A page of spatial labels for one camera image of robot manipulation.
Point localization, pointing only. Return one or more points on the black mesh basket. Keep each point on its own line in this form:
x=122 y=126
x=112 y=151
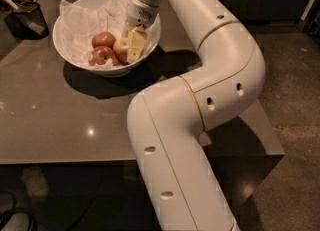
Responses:
x=32 y=21

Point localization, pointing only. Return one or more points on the red apple front left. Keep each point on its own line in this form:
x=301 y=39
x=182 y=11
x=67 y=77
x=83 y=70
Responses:
x=101 y=54

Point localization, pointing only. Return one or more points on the white ceramic bowl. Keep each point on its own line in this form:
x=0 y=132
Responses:
x=83 y=5

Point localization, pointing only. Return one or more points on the black and white shoe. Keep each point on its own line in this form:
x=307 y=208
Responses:
x=14 y=217

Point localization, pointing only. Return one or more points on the red-yellow apple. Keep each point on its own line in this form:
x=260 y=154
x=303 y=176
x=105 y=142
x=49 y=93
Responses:
x=120 y=49

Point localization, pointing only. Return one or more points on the white sock foot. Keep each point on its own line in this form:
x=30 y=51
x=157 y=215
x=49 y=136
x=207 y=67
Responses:
x=36 y=184

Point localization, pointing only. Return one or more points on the red apple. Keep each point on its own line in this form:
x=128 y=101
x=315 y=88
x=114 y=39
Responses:
x=103 y=39
x=101 y=54

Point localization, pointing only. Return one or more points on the white crumpled paper liner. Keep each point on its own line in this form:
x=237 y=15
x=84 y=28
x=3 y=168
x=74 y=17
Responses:
x=83 y=25

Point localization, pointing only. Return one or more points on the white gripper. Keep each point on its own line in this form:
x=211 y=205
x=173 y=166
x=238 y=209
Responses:
x=141 y=14

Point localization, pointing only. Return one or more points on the red apple back left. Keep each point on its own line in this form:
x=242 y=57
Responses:
x=103 y=39

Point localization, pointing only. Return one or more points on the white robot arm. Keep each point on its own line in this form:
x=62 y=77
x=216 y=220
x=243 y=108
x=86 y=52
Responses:
x=165 y=120

